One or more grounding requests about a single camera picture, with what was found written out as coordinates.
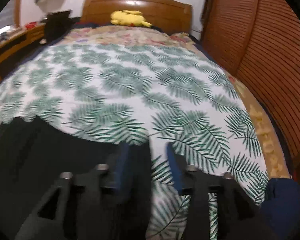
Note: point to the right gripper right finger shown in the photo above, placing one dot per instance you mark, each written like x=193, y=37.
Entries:
x=238, y=217

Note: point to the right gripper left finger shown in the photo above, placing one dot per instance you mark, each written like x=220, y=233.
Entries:
x=82, y=206

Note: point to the black button coat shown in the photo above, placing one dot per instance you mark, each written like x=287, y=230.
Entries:
x=34, y=154

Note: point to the navy blue garment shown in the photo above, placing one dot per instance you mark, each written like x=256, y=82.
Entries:
x=281, y=208

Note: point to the palm leaf bed sheet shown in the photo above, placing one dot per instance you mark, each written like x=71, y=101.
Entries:
x=114, y=93

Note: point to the floral quilt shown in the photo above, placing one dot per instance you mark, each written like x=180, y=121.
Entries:
x=132, y=36

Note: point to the wooden desk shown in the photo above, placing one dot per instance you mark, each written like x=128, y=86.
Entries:
x=19, y=41

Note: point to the dark wooden chair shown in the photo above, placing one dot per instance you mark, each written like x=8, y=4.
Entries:
x=57, y=25

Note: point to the red bowl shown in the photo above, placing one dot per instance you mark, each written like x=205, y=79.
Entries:
x=31, y=25

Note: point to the yellow plush toy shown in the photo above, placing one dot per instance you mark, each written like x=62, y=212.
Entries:
x=129, y=18

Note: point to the wooden louvered wardrobe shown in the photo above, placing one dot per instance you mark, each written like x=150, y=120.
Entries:
x=258, y=42

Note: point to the wooden headboard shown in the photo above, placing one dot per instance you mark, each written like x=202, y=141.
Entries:
x=168, y=15

